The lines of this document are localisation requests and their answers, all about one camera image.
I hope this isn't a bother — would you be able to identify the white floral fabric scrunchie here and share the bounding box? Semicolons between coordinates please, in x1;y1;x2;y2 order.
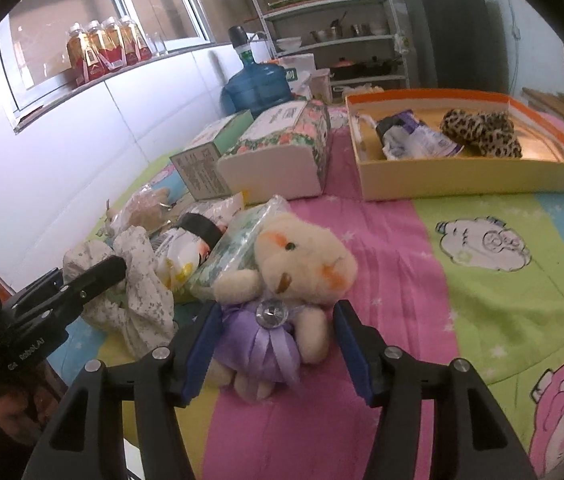
62;225;180;361

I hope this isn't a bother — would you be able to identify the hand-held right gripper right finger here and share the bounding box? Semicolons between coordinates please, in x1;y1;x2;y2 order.
332;299;538;480

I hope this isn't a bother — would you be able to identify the floral tissue box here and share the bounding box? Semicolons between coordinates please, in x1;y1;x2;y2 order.
217;100;333;198

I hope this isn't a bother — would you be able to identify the clear drinking glass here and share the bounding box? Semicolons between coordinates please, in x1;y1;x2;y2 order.
147;31;169;57

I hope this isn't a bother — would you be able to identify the white bag green label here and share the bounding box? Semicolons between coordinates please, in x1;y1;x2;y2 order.
274;52;318;96

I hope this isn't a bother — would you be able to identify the pink plush in plastic bag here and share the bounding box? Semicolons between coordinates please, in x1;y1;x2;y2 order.
102;185;188;241

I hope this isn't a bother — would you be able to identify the cream teddy bear purple dress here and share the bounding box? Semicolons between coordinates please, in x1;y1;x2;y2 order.
207;210;360;403

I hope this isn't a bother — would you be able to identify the blue water jug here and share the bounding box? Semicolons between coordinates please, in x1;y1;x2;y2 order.
220;57;295;118

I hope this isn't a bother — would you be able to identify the person's left hand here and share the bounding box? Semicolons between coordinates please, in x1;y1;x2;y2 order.
0;390;65;461

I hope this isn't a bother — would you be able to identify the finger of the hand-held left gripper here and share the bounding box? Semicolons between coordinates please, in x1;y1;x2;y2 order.
59;255;128;311
4;267;65;311

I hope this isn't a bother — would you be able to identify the grey metal shelf rack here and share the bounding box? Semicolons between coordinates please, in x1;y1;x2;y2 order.
247;0;410;96

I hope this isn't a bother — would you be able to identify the leopard print scrunchie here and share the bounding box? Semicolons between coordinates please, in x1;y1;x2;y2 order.
439;107;524;160

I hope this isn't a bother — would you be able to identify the sliding window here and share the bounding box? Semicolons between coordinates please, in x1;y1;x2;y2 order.
0;0;258;126

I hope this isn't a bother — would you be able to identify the dark grey refrigerator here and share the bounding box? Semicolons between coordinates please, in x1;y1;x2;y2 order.
399;0;510;93

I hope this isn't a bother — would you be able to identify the orange rimmed cardboard box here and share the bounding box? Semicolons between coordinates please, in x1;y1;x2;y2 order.
344;87;564;202

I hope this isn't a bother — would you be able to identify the green cardboard box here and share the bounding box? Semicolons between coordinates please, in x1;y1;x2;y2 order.
169;109;255;198

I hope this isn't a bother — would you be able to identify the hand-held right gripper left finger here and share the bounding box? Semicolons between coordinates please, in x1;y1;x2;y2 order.
22;300;225;480

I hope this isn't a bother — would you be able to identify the black water pump dispenser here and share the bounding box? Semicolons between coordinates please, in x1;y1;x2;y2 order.
228;25;258;61

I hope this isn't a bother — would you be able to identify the wooden counter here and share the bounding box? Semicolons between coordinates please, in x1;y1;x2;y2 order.
522;87;564;123

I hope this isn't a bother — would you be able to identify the black wok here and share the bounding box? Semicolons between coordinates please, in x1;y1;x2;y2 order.
349;57;404;80

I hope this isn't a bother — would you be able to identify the green patterned tissue pack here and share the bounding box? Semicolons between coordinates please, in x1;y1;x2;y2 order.
184;195;293;303

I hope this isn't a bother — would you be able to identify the purple white packet black band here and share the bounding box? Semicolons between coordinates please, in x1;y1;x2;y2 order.
354;110;463;161

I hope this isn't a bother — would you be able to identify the yellow white packet black band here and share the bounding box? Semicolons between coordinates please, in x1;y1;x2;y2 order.
154;212;230;303

